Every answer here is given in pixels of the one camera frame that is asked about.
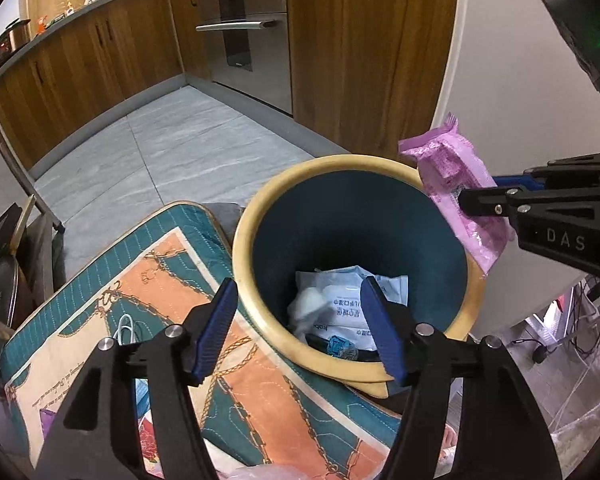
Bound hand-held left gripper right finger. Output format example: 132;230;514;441
360;275;565;480

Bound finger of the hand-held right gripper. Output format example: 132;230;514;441
494;151;600;192
457;182;600;222

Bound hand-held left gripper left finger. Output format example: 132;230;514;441
30;276;239;480

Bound pink packet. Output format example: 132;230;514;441
397;114;516;277

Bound white mask packet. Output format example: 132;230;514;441
295;266;410;356

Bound black and silver foil wrapper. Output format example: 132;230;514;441
305;332;382;364

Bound white tissue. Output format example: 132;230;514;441
286;285;329;334

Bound blue bin with yellow rim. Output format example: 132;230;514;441
231;154;487;397

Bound teal and orange patterned mat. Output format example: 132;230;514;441
2;201;406;480

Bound white packet with blue print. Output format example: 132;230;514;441
134;377;156;411

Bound wooden kitchen cabinets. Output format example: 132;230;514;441
0;0;461;171

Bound metal shelf rack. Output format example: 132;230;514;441
0;80;68;411

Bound grey pan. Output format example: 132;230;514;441
0;255;35;381

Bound wooden board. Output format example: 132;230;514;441
9;194;36;256

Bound black tray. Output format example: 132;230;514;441
0;202;24;281

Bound built-in steel oven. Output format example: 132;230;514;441
189;0;294;117

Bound rice cooker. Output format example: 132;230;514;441
0;19;31;59

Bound white cable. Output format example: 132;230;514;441
112;314;149;347

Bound tangle of floor cables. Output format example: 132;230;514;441
510;280;600;431

